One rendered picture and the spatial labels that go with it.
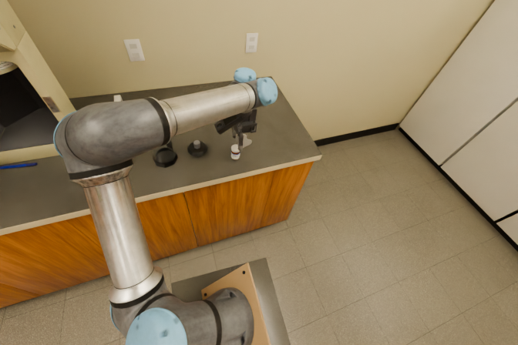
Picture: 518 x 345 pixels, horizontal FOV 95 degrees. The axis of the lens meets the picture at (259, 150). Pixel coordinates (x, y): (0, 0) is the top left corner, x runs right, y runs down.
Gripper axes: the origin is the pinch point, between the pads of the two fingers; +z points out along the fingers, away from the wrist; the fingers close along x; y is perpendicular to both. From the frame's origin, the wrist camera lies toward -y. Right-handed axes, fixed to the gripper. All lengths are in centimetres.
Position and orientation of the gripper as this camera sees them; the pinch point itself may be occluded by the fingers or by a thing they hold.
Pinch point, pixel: (236, 143)
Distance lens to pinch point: 105.6
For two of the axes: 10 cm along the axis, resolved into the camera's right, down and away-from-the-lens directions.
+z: -1.1, 6.4, 7.6
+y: 9.2, -2.3, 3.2
